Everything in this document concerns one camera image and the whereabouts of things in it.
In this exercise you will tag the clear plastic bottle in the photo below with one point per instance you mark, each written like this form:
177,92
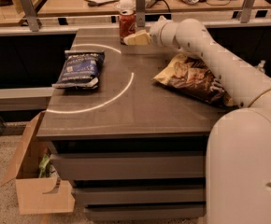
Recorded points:
260,66

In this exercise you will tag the right metal bracket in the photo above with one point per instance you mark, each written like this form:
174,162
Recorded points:
246,10

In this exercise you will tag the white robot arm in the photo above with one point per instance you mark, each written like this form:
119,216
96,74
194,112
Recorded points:
238,162

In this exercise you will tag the cardboard box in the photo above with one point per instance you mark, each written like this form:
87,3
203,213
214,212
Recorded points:
36,195

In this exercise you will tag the middle metal bracket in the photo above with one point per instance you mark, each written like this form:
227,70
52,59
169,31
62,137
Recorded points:
140,13

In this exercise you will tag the left metal bracket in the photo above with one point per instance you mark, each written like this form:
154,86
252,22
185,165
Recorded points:
30,14

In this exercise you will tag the brown yellow chip bag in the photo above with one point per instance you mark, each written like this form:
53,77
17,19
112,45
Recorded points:
193,77

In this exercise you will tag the green packet in box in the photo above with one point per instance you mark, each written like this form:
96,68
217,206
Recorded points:
44,166

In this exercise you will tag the grey drawer cabinet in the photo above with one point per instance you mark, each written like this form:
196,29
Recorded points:
132,148

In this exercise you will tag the blue potato chip bag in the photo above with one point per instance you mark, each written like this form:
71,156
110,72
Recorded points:
81,70

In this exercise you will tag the metal bracket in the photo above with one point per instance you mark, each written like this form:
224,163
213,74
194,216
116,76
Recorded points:
246,10
30,14
140,13

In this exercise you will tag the red coke can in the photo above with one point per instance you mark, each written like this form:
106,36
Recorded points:
127,23

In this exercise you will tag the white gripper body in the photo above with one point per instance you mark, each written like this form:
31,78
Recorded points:
155,32

